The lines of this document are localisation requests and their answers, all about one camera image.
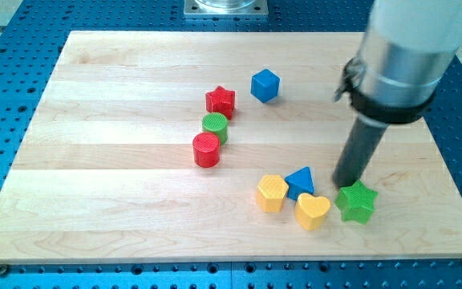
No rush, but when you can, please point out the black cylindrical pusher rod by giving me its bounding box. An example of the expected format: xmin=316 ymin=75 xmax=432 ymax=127
xmin=332 ymin=114 xmax=389 ymax=188

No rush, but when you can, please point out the green star block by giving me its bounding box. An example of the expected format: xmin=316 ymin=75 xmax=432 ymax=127
xmin=334 ymin=181 xmax=379 ymax=224

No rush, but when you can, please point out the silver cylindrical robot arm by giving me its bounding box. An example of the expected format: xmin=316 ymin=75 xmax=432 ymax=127
xmin=335 ymin=0 xmax=462 ymax=128

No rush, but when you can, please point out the red star block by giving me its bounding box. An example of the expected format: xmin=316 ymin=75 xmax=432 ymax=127
xmin=205 ymin=86 xmax=236 ymax=120

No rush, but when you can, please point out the blue triangle block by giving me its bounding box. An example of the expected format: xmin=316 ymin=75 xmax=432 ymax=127
xmin=285 ymin=166 xmax=314 ymax=201

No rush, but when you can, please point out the red cylinder block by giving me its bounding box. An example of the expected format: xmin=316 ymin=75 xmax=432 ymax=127
xmin=192 ymin=132 xmax=220 ymax=168

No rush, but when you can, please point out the green cylinder block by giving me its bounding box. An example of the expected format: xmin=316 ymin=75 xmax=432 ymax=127
xmin=202 ymin=112 xmax=228 ymax=145

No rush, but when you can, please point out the yellow hexagon block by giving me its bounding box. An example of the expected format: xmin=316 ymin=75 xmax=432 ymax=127
xmin=256 ymin=174 xmax=289 ymax=213

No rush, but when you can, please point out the blue cube block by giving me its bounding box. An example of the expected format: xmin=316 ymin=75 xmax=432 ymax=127
xmin=250 ymin=69 xmax=280 ymax=103

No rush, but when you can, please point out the light wooden board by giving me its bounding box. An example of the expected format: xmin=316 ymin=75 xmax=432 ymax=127
xmin=0 ymin=31 xmax=462 ymax=264

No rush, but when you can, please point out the yellow heart block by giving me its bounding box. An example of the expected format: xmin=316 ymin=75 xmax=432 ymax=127
xmin=294 ymin=193 xmax=331 ymax=230

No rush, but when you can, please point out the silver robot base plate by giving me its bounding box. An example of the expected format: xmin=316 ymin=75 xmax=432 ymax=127
xmin=184 ymin=0 xmax=269 ymax=17

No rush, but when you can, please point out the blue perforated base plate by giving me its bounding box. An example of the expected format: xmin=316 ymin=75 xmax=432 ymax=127
xmin=0 ymin=0 xmax=462 ymax=288

